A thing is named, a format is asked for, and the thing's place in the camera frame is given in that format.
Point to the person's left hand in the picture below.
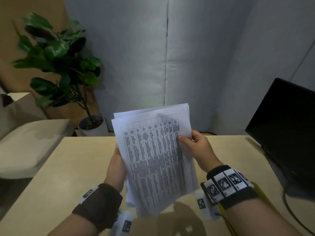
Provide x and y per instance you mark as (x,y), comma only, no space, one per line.
(117,172)

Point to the person's right hand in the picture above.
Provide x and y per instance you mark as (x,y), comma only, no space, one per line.
(203,152)

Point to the yellow plastic bin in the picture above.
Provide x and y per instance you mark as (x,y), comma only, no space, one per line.
(226,218)

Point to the person's right forearm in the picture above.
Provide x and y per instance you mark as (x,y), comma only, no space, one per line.
(258,218)

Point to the black wristband single marker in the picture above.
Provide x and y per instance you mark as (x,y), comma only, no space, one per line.
(101,206)

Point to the black wristband several markers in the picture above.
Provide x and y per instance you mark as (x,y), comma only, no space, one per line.
(231,191)

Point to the black monitor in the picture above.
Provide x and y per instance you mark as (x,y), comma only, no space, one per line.
(288,130)

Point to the beige armchair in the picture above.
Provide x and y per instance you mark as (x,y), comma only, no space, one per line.
(27,147)

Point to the beige side table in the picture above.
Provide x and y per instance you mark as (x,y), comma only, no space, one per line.
(24,103)

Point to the green potted plant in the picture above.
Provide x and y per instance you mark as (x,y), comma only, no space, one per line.
(59,54)

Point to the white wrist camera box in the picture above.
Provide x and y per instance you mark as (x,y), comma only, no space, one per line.
(125,223)
(203,206)

